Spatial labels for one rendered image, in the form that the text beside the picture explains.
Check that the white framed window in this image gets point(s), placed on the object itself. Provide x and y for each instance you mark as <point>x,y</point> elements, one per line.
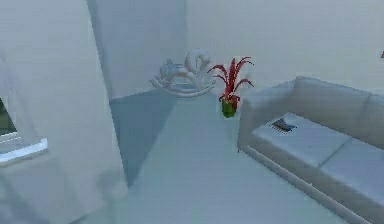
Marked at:
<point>13,146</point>

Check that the white rocking horse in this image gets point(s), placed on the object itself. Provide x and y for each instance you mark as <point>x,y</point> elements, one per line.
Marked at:
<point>186,76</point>

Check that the grey sofa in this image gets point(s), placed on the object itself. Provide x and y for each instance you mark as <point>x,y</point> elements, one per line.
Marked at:
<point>310,100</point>

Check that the black remote control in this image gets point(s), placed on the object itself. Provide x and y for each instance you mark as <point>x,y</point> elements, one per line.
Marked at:
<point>282,125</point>

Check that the red house plant green pot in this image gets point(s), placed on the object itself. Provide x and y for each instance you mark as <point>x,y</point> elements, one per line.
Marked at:
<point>230,87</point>

